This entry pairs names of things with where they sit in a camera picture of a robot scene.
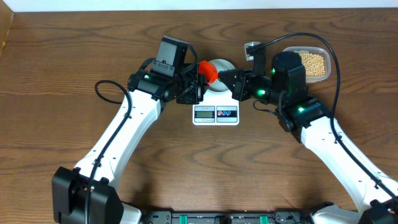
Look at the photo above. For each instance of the white digital kitchen scale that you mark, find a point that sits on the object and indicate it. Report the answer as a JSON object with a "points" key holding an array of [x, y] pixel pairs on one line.
{"points": [[217, 109]]}

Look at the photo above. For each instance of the clear plastic container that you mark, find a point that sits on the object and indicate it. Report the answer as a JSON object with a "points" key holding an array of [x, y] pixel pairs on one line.
{"points": [[318, 51]]}

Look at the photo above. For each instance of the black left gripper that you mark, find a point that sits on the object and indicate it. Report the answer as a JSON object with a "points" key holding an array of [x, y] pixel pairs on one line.
{"points": [[199, 86]]}

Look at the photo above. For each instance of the brown cardboard panel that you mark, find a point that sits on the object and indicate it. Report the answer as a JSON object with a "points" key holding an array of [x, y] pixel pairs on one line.
{"points": [[6, 17]]}

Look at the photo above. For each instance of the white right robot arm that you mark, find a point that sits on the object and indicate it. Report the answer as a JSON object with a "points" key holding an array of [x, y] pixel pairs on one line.
{"points": [[311, 123]]}

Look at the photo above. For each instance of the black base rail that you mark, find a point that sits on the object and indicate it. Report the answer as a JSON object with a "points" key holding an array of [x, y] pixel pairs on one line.
{"points": [[167, 217]]}

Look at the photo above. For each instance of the grey round bowl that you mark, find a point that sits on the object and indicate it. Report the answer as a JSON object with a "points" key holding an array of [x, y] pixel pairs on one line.
{"points": [[222, 67]]}

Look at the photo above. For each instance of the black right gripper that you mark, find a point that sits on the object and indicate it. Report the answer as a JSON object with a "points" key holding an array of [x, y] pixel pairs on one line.
{"points": [[239, 90]]}

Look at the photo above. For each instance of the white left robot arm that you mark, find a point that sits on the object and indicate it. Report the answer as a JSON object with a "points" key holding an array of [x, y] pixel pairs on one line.
{"points": [[88, 192]]}

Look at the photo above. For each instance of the red measuring scoop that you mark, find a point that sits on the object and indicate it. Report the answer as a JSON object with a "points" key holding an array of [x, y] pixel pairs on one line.
{"points": [[209, 71]]}

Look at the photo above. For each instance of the pile of soybeans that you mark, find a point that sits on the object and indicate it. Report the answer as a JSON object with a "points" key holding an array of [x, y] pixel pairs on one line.
{"points": [[314, 64]]}

